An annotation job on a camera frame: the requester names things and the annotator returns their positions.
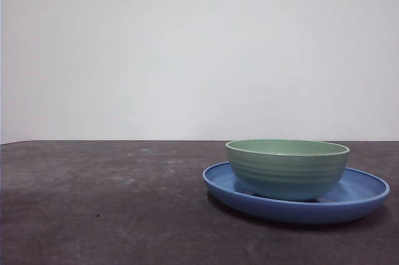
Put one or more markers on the blue plate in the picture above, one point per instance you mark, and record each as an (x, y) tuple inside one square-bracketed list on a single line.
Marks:
[(280, 212)]

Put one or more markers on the green ribbed bowl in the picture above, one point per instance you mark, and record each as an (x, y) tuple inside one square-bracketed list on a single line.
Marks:
[(286, 168)]

